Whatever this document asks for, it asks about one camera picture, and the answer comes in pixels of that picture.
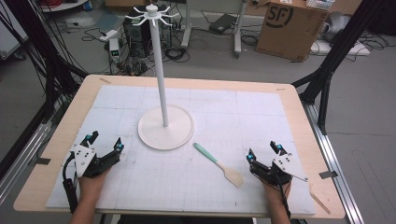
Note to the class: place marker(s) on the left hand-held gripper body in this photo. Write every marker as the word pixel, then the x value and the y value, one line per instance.
pixel 84 158

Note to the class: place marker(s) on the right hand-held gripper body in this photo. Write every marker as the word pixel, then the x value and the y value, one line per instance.
pixel 286 165

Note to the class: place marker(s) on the white hook rack stand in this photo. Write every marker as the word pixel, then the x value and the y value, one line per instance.
pixel 158 62

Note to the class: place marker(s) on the person's left hand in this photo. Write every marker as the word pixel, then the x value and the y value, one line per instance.
pixel 91 186

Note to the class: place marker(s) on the person's right hand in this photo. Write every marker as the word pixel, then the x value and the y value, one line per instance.
pixel 275 193

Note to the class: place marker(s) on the black tape piece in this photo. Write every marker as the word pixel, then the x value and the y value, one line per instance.
pixel 328 174
pixel 42 160

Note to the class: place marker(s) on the white grid mat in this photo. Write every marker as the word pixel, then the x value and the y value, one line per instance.
pixel 218 124

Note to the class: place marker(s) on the brown tape piece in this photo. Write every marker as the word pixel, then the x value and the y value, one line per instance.
pixel 105 81

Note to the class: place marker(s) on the small device with green display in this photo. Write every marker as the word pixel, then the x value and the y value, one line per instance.
pixel 114 49

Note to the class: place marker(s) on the white power strip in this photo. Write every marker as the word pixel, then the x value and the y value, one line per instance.
pixel 109 35

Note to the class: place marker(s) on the black computer tower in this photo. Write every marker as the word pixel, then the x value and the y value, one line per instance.
pixel 137 37

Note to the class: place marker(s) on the white flat board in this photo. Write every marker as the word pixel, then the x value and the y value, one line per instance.
pixel 342 49

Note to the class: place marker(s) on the large printed cardboard box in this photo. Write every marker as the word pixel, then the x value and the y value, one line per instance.
pixel 289 28

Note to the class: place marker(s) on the white panel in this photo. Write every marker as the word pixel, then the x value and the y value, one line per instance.
pixel 9 34

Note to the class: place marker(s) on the white round table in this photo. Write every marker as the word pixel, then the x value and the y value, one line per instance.
pixel 65 6

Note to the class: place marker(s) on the white standing desk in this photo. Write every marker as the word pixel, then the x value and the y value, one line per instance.
pixel 186 31

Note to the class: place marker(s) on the grey rounded device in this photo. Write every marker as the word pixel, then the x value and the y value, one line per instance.
pixel 336 25

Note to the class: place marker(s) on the black flat power adapter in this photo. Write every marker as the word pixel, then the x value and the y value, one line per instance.
pixel 222 23

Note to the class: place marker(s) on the aluminium rail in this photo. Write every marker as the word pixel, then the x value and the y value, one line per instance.
pixel 21 158
pixel 333 161

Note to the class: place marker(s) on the black metal frame strut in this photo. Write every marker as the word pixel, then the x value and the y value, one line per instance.
pixel 46 62
pixel 339 46

